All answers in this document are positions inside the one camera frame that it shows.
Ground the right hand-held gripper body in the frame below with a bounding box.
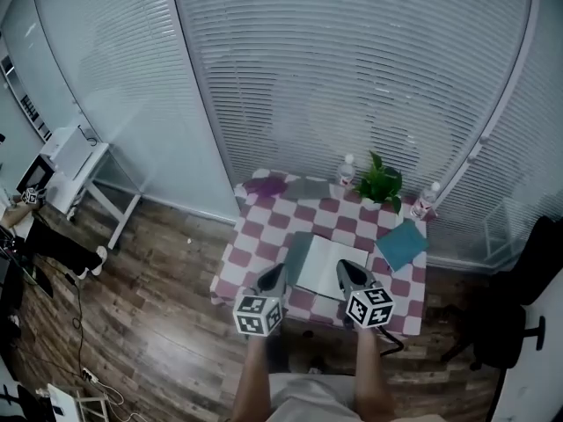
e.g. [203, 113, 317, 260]
[339, 280, 396, 329]

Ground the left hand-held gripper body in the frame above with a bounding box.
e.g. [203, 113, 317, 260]
[233, 287, 289, 338]

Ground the person's left forearm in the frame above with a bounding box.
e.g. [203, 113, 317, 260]
[230, 335, 274, 422]

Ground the person's right forearm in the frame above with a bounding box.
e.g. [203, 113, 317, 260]
[353, 325, 392, 422]

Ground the blue notebook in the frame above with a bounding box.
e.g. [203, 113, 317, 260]
[374, 217, 430, 274]

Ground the red white checkered tablecloth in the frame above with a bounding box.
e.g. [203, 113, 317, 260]
[209, 169, 430, 338]

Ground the grey cloth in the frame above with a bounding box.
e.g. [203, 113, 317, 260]
[283, 177, 333, 201]

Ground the purple cloth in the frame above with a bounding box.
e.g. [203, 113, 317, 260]
[243, 176, 289, 198]

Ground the green potted plant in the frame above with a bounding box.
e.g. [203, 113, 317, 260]
[351, 149, 404, 217]

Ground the person's light shirt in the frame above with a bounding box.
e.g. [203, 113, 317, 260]
[267, 373, 358, 422]

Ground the clear plastic water bottle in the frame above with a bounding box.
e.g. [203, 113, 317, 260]
[409, 181, 442, 220]
[336, 154, 356, 188]

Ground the black office chair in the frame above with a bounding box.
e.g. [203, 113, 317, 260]
[442, 215, 563, 373]

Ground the white stand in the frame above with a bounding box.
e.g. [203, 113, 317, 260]
[46, 382, 111, 422]

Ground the white desk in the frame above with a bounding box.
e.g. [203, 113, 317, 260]
[43, 141, 143, 251]

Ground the white box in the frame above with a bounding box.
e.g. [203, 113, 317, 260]
[41, 126, 96, 179]

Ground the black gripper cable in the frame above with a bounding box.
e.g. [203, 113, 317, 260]
[377, 325, 406, 359]

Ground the glass wall with white blinds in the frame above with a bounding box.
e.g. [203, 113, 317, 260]
[0, 0, 563, 272]

